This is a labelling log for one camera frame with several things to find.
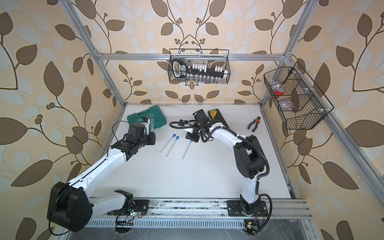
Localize green plastic tool case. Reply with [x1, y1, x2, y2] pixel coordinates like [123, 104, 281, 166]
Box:
[127, 106, 167, 129]

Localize aluminium frame post right rear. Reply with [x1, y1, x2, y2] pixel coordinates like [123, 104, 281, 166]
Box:
[259, 0, 319, 109]

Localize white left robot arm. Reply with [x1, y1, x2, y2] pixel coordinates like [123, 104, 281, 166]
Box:
[47, 118, 156, 232]

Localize aluminium frame post left rear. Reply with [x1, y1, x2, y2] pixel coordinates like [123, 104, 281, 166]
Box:
[59, 0, 126, 108]

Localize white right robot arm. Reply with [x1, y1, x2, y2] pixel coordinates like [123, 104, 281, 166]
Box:
[178, 109, 270, 216]

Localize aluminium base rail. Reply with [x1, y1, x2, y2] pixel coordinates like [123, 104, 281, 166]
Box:
[76, 197, 313, 231]

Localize aluminium frame rear crossbar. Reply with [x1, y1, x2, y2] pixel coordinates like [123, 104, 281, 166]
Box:
[95, 53, 286, 62]

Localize black flat tool case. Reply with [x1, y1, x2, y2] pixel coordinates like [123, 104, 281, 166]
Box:
[208, 109, 229, 128]

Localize black wire basket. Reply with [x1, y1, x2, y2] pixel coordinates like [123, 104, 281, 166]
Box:
[264, 62, 334, 130]
[168, 48, 231, 85]

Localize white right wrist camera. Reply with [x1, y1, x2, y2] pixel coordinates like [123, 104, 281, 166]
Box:
[178, 120, 196, 127]

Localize orange black pliers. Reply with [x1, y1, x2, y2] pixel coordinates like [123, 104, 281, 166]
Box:
[247, 117, 261, 132]

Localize clear test tube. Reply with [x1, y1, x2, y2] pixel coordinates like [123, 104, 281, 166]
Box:
[166, 139, 178, 158]
[150, 118, 155, 132]
[159, 136, 174, 154]
[182, 141, 192, 161]

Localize black corrugated cable right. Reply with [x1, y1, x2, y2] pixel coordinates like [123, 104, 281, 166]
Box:
[168, 119, 274, 235]

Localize black wire basket right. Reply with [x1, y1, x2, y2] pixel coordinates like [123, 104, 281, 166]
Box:
[264, 62, 334, 130]

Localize aluminium frame post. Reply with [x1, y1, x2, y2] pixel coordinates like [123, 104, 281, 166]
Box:
[59, 0, 126, 108]
[259, 0, 319, 109]

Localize black wire basket rear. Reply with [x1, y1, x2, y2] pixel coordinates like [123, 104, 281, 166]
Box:
[168, 48, 231, 85]

